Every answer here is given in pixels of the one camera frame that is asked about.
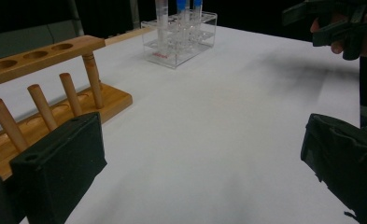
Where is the red cap test tube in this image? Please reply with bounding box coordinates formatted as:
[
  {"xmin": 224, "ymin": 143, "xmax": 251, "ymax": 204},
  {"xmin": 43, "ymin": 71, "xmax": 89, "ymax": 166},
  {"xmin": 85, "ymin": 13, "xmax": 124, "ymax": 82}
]
[{"xmin": 155, "ymin": 0, "xmax": 170, "ymax": 54}]

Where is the clear acrylic test tube rack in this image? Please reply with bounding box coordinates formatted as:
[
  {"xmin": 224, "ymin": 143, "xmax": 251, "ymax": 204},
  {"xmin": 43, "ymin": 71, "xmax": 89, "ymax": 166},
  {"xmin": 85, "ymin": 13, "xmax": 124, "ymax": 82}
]
[{"xmin": 140, "ymin": 10, "xmax": 219, "ymax": 70}]

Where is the blue cap test tube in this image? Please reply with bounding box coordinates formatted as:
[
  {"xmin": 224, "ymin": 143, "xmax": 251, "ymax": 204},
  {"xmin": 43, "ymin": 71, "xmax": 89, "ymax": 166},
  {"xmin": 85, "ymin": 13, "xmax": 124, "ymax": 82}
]
[
  {"xmin": 192, "ymin": 0, "xmax": 204, "ymax": 26},
  {"xmin": 176, "ymin": 0, "xmax": 191, "ymax": 35}
]

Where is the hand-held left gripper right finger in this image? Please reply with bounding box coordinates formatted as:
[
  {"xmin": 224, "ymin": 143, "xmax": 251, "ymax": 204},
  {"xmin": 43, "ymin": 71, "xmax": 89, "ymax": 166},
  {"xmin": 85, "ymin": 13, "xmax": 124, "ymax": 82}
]
[{"xmin": 300, "ymin": 113, "xmax": 367, "ymax": 224}]

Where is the white table sheet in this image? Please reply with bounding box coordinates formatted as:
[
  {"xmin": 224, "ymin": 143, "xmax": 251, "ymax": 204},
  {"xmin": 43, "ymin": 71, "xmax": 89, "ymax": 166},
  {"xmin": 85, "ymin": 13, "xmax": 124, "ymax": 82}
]
[{"xmin": 0, "ymin": 24, "xmax": 361, "ymax": 224}]

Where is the wooden test tube rack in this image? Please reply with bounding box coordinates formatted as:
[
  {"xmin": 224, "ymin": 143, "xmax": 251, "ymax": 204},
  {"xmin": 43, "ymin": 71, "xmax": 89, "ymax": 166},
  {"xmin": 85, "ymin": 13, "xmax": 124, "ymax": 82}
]
[{"xmin": 0, "ymin": 35, "xmax": 134, "ymax": 188}]

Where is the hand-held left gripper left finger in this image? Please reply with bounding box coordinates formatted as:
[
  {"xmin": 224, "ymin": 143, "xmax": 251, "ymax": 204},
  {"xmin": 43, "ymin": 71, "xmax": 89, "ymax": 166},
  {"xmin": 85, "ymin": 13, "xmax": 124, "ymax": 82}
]
[{"xmin": 9, "ymin": 111, "xmax": 107, "ymax": 224}]

